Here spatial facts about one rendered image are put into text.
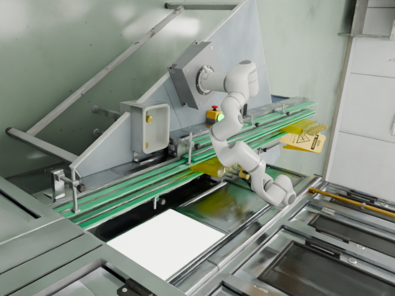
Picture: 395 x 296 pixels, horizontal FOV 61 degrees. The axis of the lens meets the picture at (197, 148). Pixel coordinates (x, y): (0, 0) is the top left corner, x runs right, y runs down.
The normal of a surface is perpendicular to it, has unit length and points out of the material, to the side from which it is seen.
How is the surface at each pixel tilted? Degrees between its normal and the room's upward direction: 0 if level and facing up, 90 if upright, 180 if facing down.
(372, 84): 90
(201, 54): 5
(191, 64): 5
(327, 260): 90
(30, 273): 90
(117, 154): 0
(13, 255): 90
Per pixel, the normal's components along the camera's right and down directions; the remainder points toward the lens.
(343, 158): -0.62, 0.22
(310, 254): 0.06, -0.94
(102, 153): 0.79, 0.24
